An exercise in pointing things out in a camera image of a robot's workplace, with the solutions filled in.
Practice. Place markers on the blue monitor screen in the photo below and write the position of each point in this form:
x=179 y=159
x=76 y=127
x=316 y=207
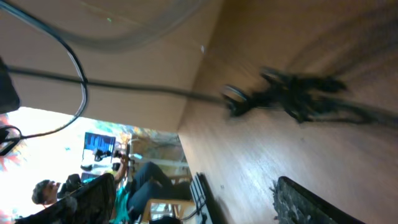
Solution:
x=97 y=142

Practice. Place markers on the seated person in background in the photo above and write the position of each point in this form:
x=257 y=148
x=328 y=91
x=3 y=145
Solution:
x=103 y=200

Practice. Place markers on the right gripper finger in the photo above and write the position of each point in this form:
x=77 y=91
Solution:
x=294 y=204

